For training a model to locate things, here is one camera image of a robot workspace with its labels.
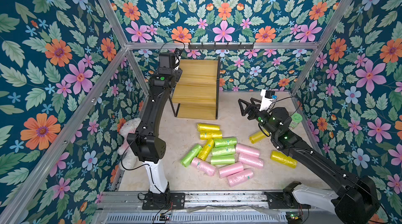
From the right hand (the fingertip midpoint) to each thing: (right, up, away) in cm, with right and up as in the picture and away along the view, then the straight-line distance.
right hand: (245, 98), depth 71 cm
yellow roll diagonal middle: (-19, -28, +16) cm, 37 cm away
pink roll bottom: (-2, -40, +6) cm, 40 cm away
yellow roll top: (-20, -17, +25) cm, 37 cm away
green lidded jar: (+36, -11, +23) cm, 44 cm away
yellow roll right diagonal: (+11, -22, +20) cm, 32 cm away
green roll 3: (-10, -33, +13) cm, 37 cm away
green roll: (-9, -24, +18) cm, 31 cm away
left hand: (-37, +18, +8) cm, 42 cm away
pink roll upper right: (+2, -28, +18) cm, 33 cm away
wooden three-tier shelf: (-25, +3, +22) cm, 34 cm away
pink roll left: (-20, -35, +10) cm, 42 cm away
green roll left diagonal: (-29, -33, +13) cm, 46 cm away
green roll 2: (-9, -29, +16) cm, 34 cm away
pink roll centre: (-6, -36, +9) cm, 38 cm away
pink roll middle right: (+5, -33, +12) cm, 36 cm away
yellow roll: (-17, -21, +20) cm, 34 cm away
